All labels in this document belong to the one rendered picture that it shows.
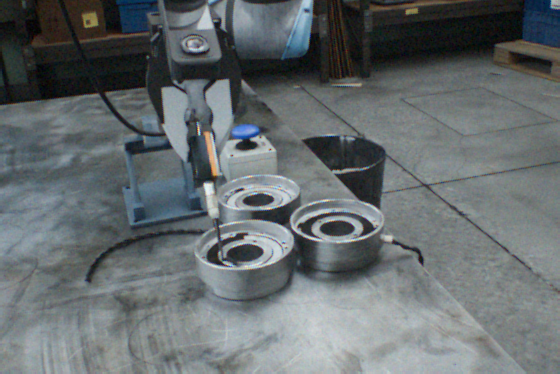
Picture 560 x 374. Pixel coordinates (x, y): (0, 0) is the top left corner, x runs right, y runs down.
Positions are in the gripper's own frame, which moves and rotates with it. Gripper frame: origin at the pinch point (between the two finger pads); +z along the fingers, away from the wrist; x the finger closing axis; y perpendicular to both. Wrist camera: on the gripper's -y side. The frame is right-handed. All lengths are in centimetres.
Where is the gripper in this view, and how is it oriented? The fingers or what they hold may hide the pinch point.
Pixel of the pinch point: (201, 151)
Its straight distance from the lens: 70.4
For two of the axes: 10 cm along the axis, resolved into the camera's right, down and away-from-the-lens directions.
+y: -2.7, -4.0, 8.8
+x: -9.6, 1.5, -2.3
